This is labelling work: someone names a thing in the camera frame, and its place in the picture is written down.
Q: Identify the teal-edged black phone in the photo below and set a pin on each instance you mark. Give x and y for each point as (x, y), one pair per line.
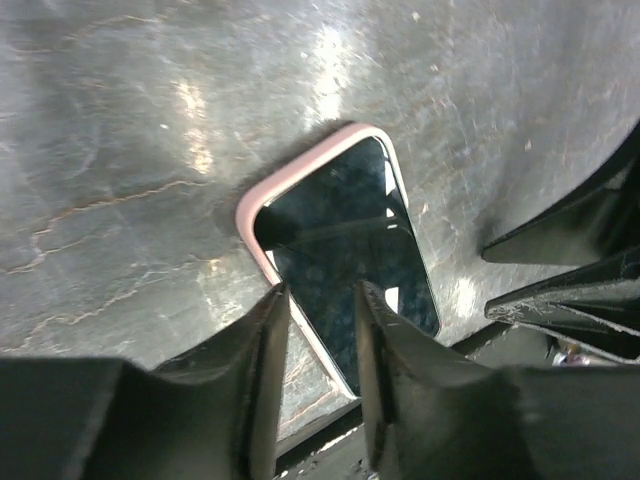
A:
(350, 240)

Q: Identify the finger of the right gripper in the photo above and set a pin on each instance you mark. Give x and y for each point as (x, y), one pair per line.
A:
(595, 307)
(597, 219)

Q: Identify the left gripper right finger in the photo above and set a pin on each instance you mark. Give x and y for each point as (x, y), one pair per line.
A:
(431, 413)

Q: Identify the pink phone case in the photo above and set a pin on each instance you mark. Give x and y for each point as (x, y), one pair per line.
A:
(300, 170)

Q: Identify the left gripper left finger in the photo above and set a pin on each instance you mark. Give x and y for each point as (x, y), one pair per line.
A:
(209, 413)

